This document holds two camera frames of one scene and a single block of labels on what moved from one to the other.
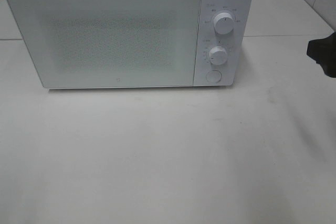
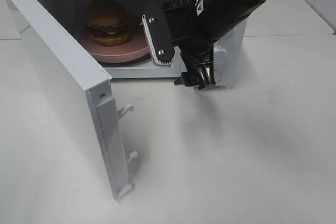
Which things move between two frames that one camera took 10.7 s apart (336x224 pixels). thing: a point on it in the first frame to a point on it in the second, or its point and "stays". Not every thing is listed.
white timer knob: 218,55 stays
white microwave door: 109,36 to 81,85
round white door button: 213,76 stays
